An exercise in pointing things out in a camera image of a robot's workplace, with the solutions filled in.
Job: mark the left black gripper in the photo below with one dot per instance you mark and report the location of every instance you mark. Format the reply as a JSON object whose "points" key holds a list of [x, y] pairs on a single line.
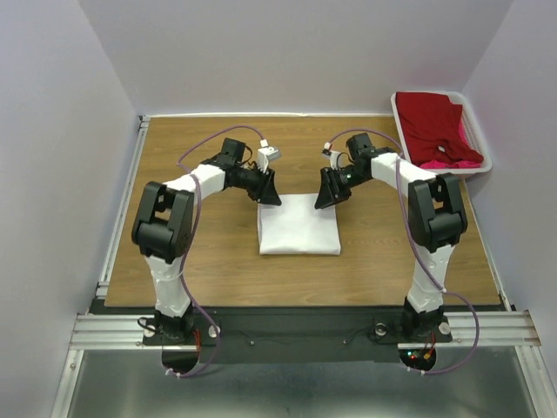
{"points": [[265, 191]]}

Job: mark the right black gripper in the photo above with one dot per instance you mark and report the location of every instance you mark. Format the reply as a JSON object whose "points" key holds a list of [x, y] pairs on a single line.
{"points": [[331, 191]]}

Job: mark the white t shirt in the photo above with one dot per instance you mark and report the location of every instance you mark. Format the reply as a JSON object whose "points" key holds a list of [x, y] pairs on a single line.
{"points": [[297, 227]]}

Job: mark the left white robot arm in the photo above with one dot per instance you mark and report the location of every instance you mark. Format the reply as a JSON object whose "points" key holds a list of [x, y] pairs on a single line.
{"points": [[167, 219]]}

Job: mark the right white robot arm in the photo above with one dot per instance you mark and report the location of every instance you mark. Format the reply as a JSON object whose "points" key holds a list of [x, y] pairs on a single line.
{"points": [[433, 213]]}

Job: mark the red t shirt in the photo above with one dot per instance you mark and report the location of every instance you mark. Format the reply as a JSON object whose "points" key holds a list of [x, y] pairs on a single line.
{"points": [[430, 123]]}

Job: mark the pink t shirt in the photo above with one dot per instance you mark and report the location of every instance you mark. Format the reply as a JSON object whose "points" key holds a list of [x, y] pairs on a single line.
{"points": [[462, 164]]}

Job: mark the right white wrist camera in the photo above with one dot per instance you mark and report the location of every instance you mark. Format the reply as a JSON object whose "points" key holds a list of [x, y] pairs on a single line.
{"points": [[334, 158]]}

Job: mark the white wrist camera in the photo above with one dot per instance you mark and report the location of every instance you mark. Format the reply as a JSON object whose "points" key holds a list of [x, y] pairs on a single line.
{"points": [[265, 156], [334, 158]]}

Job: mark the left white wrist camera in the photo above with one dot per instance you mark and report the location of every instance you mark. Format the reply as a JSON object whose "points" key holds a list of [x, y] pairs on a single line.
{"points": [[265, 156]]}

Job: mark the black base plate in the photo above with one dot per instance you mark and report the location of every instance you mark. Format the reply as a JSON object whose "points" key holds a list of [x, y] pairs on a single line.
{"points": [[243, 335]]}

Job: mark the aluminium left rail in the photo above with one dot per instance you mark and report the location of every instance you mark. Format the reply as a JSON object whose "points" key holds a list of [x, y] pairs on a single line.
{"points": [[109, 259]]}

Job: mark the aluminium rail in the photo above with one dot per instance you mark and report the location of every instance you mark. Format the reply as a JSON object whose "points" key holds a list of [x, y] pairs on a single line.
{"points": [[505, 301], [491, 329], [109, 259]]}

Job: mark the aluminium right rail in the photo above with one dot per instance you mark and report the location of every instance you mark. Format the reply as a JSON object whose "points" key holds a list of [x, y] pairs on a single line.
{"points": [[505, 301]]}

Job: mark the aluminium front rail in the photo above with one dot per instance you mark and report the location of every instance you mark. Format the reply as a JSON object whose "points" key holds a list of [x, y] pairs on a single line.
{"points": [[491, 329]]}

